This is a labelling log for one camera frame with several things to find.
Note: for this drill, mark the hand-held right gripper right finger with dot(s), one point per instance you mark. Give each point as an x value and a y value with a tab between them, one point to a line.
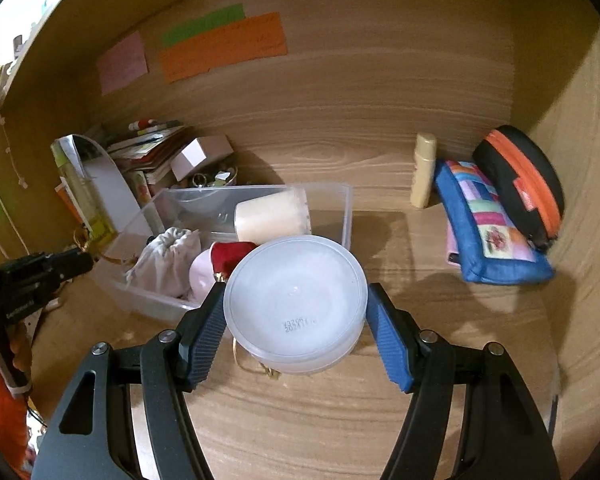
387	340

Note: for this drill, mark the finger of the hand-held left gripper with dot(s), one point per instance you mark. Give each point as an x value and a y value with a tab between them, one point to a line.
70	273
72	258

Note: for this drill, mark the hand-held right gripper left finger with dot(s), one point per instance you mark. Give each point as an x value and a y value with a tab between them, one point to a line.
207	330

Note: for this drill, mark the red velvet pouch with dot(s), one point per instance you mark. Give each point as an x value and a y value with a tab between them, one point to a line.
230	255

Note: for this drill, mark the white round plastic container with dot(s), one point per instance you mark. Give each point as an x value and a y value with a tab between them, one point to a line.
295	300

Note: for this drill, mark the cream cylindrical candle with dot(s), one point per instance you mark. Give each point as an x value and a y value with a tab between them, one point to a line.
270	215

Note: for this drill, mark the clear plastic storage box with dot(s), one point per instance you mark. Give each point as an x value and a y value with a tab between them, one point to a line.
330	200

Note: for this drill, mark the wooden desktop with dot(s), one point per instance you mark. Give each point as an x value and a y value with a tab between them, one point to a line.
305	425

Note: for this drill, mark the person's left hand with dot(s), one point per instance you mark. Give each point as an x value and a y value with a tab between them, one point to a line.
21	355

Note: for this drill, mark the pink knitted item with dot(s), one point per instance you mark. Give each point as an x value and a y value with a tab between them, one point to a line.
202	275

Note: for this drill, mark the clear acrylic stand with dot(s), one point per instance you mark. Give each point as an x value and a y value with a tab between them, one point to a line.
107	180

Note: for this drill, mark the pink wallet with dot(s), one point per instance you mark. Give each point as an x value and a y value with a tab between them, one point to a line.
452	250

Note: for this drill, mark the stack of books and papers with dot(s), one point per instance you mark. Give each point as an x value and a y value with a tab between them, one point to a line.
147	150

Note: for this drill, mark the blue patchwork pouch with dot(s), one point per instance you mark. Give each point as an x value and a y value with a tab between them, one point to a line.
485	240

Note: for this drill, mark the bowl of keys and trinkets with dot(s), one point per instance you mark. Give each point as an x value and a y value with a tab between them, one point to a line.
215	177

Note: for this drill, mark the cream sunscreen bottle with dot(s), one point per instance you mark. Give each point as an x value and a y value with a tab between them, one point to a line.
424	175

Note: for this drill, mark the pink sticky note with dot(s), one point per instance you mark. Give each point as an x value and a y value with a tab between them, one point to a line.
122	62

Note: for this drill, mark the black case with orange zipper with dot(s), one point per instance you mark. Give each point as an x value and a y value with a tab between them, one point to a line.
520	185

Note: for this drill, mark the orange sticky note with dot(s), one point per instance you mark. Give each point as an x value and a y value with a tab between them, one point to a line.
222	47

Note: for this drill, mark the green sticky note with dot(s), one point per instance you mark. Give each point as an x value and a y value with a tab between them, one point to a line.
202	25

